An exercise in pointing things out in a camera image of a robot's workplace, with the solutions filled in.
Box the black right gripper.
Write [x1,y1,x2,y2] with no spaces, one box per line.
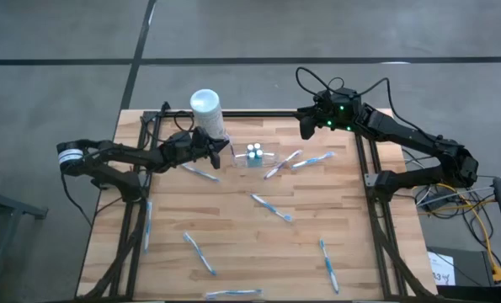
[296,87,363,141]

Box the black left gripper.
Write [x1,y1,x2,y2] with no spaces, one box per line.
[161,125,231,170]

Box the purple toothbrush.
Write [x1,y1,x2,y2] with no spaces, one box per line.
[226,133,238,167]
[263,149,304,181]

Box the blue toothbrush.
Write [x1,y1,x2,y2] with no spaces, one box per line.
[318,237,341,295]
[205,288,264,300]
[143,200,154,254]
[180,162,221,183]
[290,151,336,171]
[183,231,217,278]
[250,193,294,223]

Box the clear acrylic organizer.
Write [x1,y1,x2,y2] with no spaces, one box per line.
[232,141,279,168]

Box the white wipes canister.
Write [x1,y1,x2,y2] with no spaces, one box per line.
[189,88,228,142]

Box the white paper sheet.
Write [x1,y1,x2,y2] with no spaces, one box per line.
[427,251,456,287]

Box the dark metal stand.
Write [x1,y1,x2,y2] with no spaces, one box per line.
[0,184,50,303]

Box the dark grey case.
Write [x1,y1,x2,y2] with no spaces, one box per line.
[425,246,494,288]

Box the black aluminium table frame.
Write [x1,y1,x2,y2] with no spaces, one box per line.
[79,109,439,300]

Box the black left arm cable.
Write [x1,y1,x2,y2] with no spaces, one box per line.
[142,109,199,146]

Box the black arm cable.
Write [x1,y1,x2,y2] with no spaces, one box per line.
[295,66,428,140]
[142,109,199,146]

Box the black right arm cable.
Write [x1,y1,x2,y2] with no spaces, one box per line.
[295,66,428,140]

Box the black floor cable bundle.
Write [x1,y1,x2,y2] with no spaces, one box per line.
[413,171,498,222]

